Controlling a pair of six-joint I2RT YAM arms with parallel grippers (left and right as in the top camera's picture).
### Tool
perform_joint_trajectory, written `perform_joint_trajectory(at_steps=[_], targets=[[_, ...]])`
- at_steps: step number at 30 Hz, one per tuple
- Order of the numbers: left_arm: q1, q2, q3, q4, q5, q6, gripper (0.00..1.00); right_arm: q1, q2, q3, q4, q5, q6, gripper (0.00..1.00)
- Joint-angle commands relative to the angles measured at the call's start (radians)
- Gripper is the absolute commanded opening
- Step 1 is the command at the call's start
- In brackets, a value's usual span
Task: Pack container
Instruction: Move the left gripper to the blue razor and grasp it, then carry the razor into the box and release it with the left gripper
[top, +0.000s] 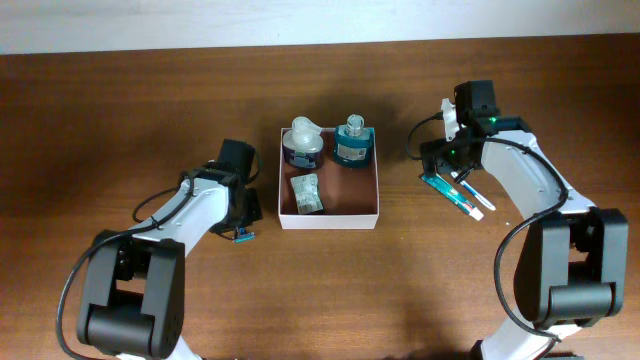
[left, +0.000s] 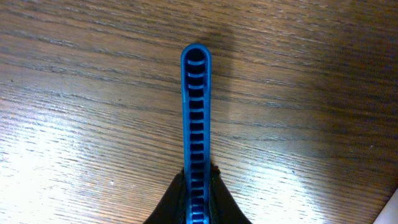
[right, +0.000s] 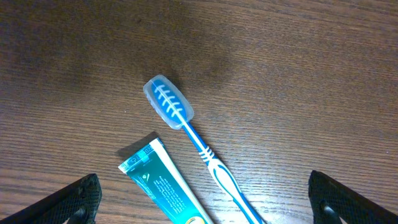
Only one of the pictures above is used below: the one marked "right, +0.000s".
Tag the blue white toothbrush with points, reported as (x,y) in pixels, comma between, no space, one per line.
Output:
(171,105)

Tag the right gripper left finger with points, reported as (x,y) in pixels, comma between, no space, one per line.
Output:
(75,203)

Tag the green toothpaste tube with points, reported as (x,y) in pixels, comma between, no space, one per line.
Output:
(152,169)

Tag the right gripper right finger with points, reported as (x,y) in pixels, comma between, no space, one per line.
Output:
(333,202)

